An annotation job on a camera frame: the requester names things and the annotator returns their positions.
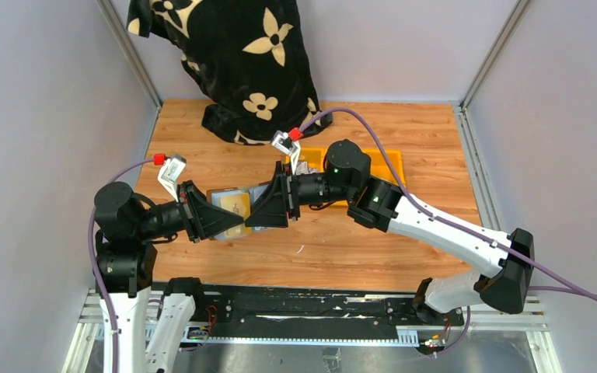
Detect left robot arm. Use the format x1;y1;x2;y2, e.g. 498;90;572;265
89;181;244;372

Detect right yellow bin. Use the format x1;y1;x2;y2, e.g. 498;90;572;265
363;148;407;186

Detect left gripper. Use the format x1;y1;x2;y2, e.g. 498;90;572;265
135;179;244;241

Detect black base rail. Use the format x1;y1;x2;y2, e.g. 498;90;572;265
189;284;465;347

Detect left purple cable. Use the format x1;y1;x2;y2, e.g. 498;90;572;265
87;153;168;373

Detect white cards in bin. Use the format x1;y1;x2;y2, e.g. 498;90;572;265
295;161;320;175

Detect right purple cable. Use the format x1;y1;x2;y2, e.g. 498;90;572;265
288;107;597;306

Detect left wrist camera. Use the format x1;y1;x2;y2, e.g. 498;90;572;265
157;154;187;202

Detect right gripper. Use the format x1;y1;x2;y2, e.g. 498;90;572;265
245;161;354;228

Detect purple cable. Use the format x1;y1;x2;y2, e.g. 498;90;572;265
87;153;168;373
288;107;597;306

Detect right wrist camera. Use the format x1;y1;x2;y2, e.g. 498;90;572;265
271;127;303;173

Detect brown leather card holder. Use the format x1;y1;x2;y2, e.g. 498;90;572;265
207;183;270;240

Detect black floral blanket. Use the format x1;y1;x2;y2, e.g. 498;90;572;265
126;1;321;146

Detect middle yellow bin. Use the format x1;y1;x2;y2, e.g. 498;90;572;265
323;141;375;204

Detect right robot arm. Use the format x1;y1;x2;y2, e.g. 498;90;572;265
244;140;534;325

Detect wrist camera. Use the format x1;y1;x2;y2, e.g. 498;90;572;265
271;127;303;173
157;154;187;202

